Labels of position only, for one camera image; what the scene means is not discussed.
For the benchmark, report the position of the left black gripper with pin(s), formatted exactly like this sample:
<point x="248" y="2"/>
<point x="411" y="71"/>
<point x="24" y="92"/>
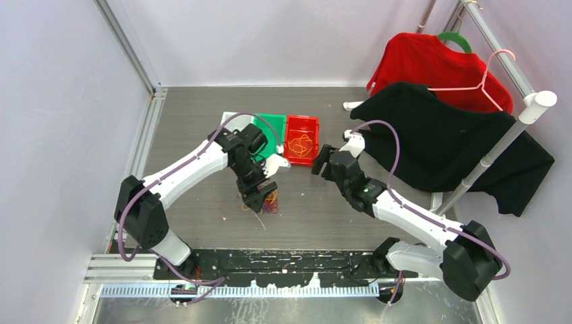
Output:
<point x="255" y="202"/>

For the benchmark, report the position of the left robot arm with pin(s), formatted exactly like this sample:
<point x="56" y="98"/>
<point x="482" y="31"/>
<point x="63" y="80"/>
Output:
<point x="142" y="204"/>

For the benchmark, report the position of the green hanger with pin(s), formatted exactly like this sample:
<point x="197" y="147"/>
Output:
<point x="455" y="37"/>

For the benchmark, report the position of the green plastic bin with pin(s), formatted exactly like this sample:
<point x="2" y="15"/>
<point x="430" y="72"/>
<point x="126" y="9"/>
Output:
<point x="278" y="123"/>

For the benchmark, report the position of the white clothes rack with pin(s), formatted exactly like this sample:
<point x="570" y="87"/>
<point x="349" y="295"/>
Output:
<point x="536" y="103"/>

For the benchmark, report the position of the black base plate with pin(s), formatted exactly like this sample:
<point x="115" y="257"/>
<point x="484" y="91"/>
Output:
<point x="286" y="268"/>

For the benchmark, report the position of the white plastic bin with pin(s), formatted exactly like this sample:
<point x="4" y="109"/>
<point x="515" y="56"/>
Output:
<point x="237" y="123"/>

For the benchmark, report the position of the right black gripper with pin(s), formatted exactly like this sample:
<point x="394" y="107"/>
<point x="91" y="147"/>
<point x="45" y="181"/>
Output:
<point x="318" y="163"/>

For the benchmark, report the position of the black shirt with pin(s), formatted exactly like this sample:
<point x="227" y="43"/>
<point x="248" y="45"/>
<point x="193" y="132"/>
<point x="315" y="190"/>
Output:
<point x="432" y="146"/>

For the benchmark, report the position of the red shirt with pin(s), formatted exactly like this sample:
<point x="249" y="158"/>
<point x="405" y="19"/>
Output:
<point x="424" y="59"/>

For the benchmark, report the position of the red plastic bin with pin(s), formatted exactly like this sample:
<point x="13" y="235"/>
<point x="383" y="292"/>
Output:
<point x="301" y="139"/>

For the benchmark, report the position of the aluminium frame rail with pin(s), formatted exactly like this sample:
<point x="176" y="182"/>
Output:
<point x="121" y="28"/>

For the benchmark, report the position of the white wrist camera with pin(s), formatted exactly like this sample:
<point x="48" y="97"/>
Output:
<point x="276" y="162"/>
<point x="354" y="143"/>

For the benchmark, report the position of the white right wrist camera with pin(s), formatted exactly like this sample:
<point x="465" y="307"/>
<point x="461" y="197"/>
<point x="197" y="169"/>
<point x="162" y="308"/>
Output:
<point x="354" y="143"/>

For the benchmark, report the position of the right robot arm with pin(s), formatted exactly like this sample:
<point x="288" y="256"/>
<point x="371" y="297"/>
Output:
<point x="462" y="256"/>

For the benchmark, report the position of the pink hanger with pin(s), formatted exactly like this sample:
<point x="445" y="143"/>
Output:
<point x="485" y="82"/>

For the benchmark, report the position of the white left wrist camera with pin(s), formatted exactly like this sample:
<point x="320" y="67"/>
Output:
<point x="276" y="162"/>

